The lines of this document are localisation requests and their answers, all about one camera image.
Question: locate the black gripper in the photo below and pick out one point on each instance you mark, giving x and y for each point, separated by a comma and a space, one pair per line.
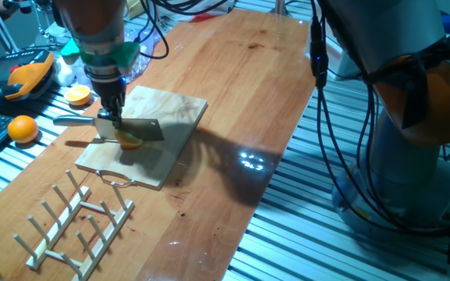
109, 91

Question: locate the cut orange piece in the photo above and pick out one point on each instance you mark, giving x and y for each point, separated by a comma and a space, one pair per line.
129, 143

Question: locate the steel cleaver knife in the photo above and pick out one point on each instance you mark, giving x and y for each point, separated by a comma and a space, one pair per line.
147, 130

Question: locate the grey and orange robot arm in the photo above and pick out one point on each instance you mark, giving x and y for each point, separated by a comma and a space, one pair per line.
385, 39

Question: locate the whole orange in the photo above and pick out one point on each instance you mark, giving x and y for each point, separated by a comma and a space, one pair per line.
22, 129

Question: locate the orange half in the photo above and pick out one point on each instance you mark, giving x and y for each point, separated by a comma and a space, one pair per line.
77, 94

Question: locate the wooden cutting board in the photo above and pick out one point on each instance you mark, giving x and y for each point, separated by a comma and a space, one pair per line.
170, 109

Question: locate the white rounded object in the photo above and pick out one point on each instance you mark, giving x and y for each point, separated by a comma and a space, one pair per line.
64, 74

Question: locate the orange black teach pendant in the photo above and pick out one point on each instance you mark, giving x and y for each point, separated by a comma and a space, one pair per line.
26, 76

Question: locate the small yellow box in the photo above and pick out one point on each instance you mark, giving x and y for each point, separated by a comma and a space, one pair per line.
133, 8

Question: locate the large brown wooden board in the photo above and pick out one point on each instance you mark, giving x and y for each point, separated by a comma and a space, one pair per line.
229, 78

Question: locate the wooden dish rack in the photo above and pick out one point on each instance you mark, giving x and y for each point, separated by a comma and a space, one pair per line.
57, 230

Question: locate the white printed plastic bag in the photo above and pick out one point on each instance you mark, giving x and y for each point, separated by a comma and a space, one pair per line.
193, 9

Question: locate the white foam box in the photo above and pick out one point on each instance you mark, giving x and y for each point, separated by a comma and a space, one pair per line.
344, 66

